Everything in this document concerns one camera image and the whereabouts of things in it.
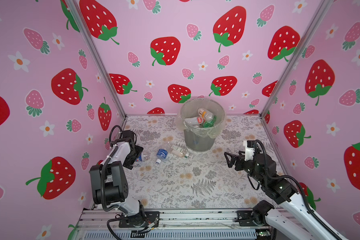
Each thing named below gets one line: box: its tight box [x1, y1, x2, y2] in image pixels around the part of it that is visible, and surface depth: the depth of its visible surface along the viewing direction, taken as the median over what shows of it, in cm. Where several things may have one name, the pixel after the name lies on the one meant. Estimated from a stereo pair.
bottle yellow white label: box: [197, 108, 214, 122], surface depth 90 cm
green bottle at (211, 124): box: [203, 115, 217, 128], surface depth 92 cm
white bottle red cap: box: [184, 116, 204, 125], surface depth 94 cm
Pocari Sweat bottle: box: [155, 148, 168, 164], surface depth 95 cm
